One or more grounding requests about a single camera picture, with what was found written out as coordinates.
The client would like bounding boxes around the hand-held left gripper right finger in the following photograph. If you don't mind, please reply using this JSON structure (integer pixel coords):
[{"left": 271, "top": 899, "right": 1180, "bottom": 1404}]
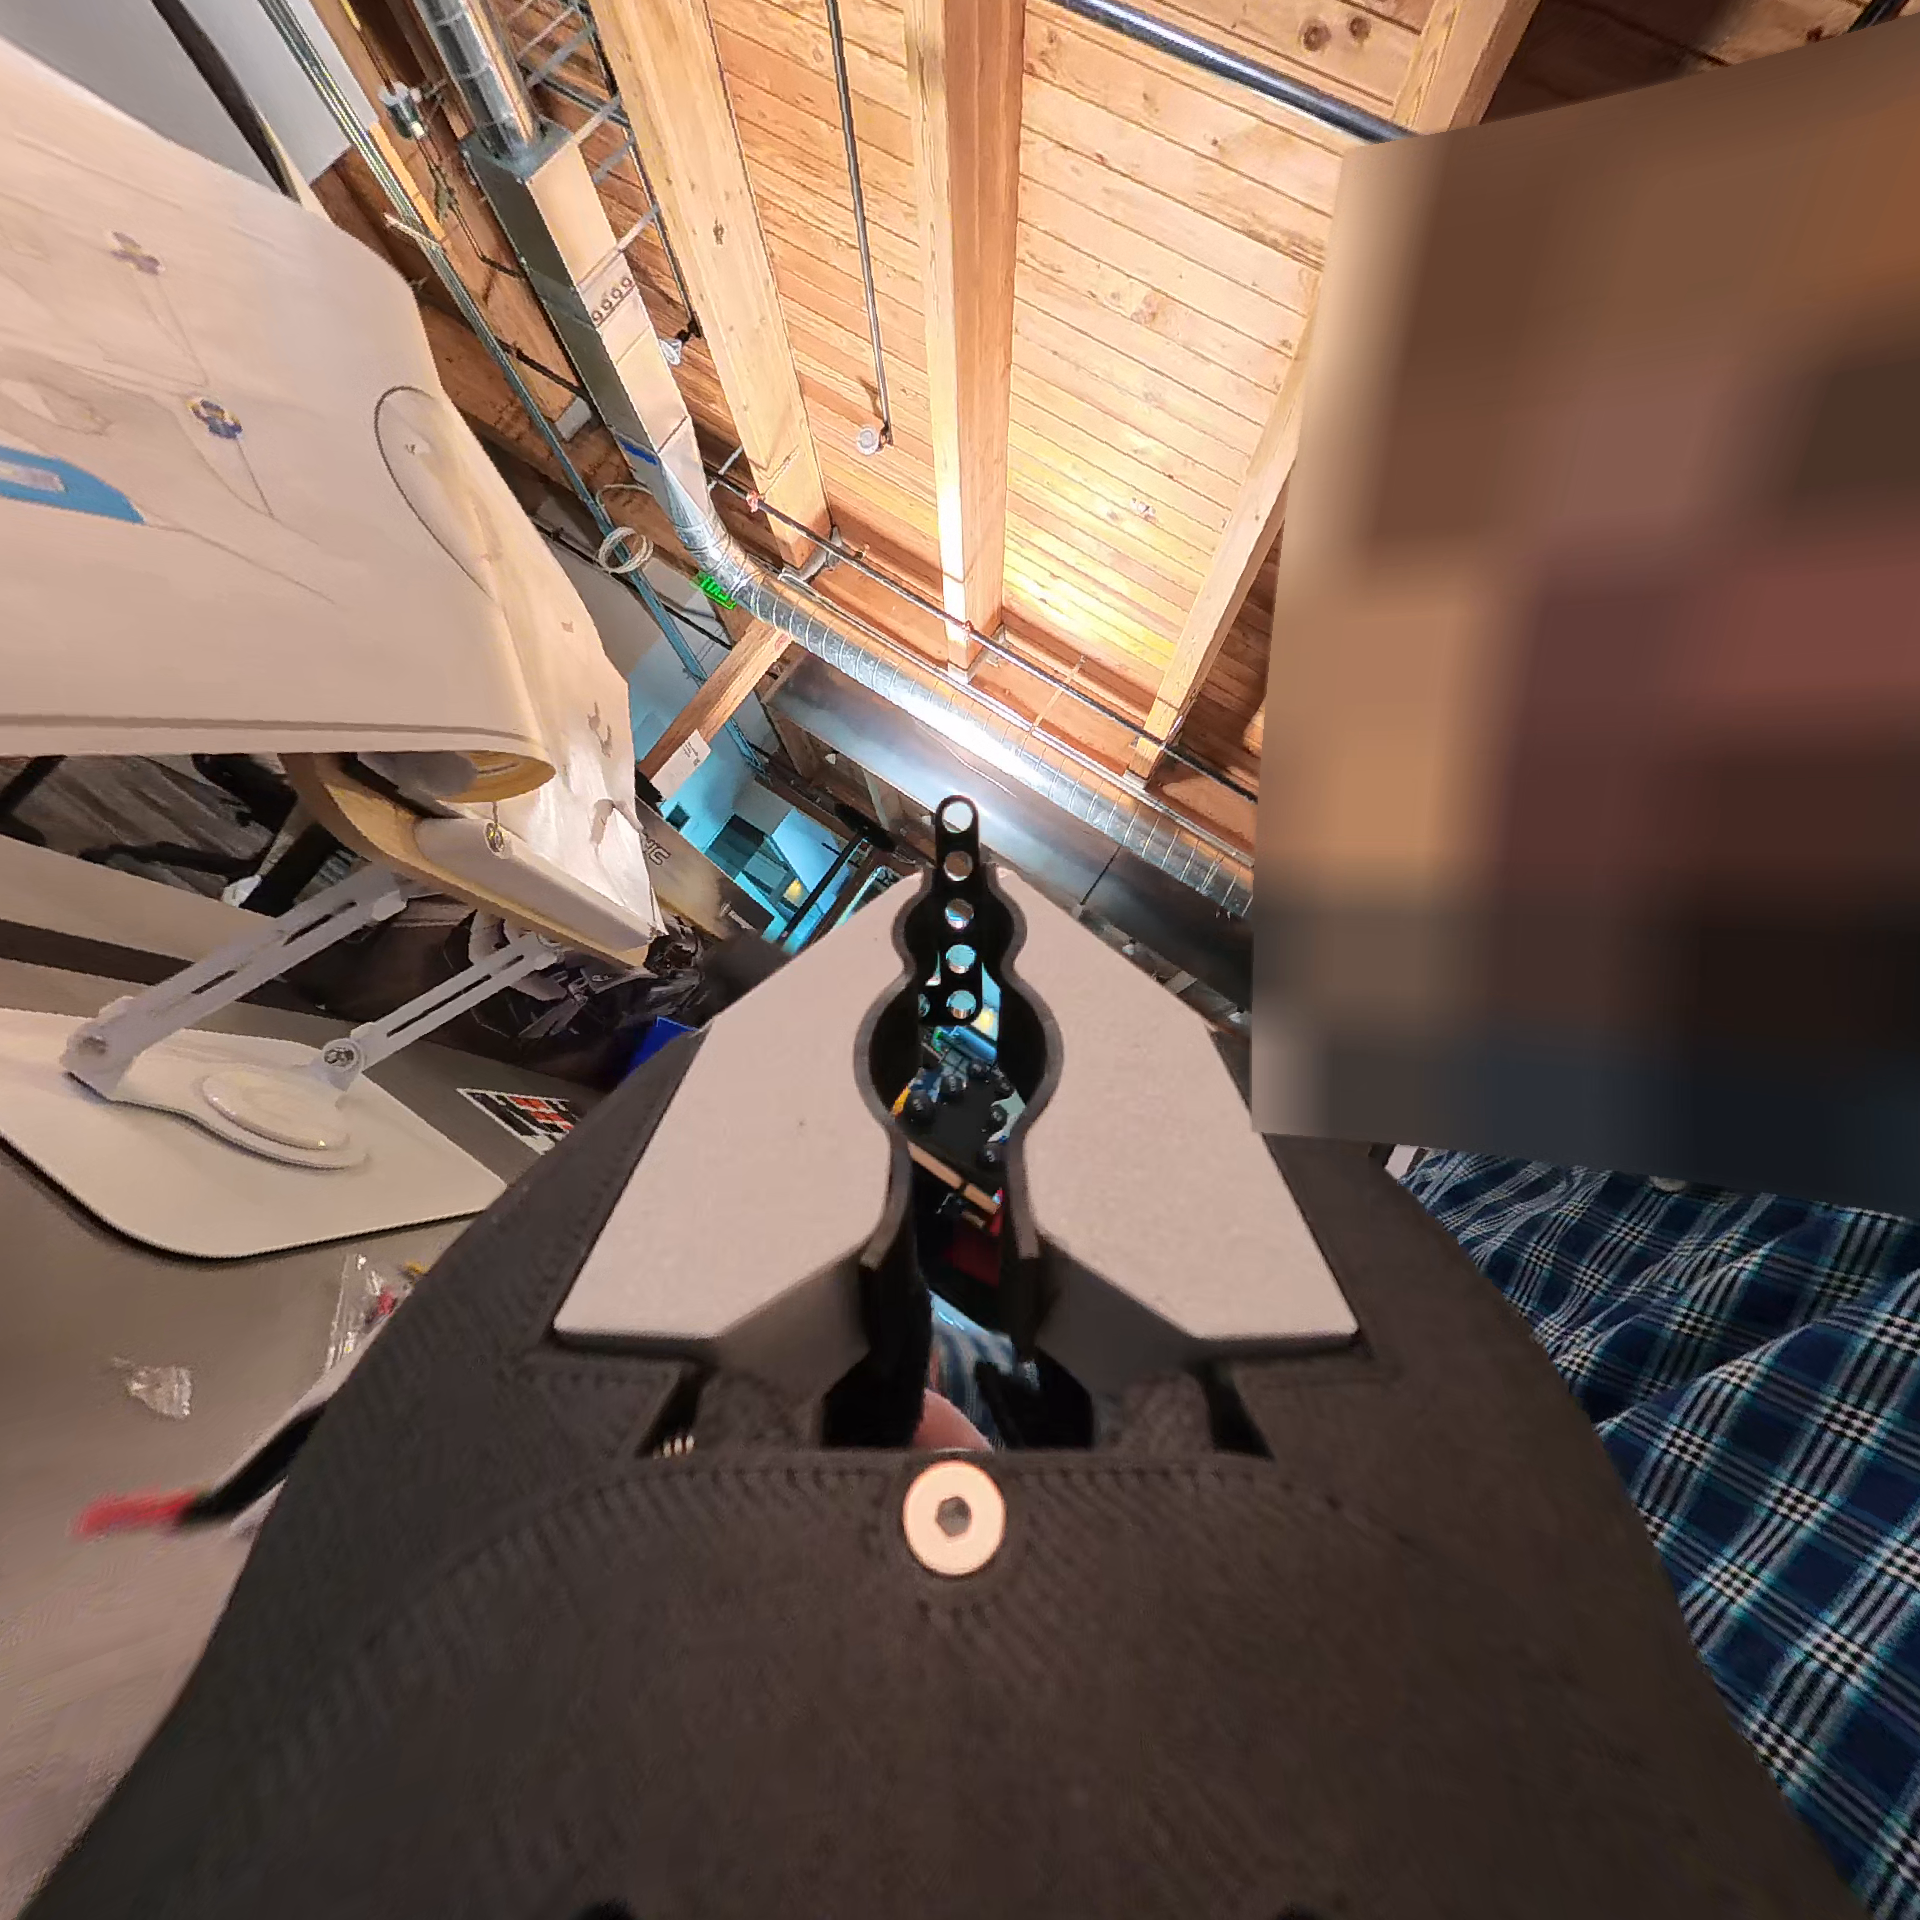
[{"left": 975, "top": 878, "right": 1359, "bottom": 1449}]

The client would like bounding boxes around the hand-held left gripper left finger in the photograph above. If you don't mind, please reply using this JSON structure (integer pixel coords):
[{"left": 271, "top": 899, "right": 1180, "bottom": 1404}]
[{"left": 552, "top": 876, "right": 941, "bottom": 1449}]

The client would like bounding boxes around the black lego beam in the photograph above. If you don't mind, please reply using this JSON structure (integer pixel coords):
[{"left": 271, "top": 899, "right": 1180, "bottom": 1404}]
[{"left": 930, "top": 796, "right": 992, "bottom": 1029}]

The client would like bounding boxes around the red lego axle black connector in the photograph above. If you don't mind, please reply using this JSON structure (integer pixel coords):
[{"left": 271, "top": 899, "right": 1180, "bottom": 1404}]
[{"left": 76, "top": 1411, "right": 323, "bottom": 1545}]

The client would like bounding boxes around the lego sticker sheet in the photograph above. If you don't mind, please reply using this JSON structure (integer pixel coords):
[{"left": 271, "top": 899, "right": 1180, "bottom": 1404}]
[{"left": 456, "top": 1086, "right": 577, "bottom": 1157}]

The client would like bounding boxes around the small bag of colourful lego pins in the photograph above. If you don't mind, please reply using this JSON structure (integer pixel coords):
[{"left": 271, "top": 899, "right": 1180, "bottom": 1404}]
[{"left": 323, "top": 1249, "right": 437, "bottom": 1367}]

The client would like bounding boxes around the person's blue plaid shirt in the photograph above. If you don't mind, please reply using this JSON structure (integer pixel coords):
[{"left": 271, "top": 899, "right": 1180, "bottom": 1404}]
[{"left": 1389, "top": 1146, "right": 1920, "bottom": 1920}]

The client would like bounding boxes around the metal ventilation duct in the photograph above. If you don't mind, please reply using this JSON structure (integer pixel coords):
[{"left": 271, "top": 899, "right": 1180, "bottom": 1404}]
[{"left": 406, "top": 0, "right": 1252, "bottom": 917}]

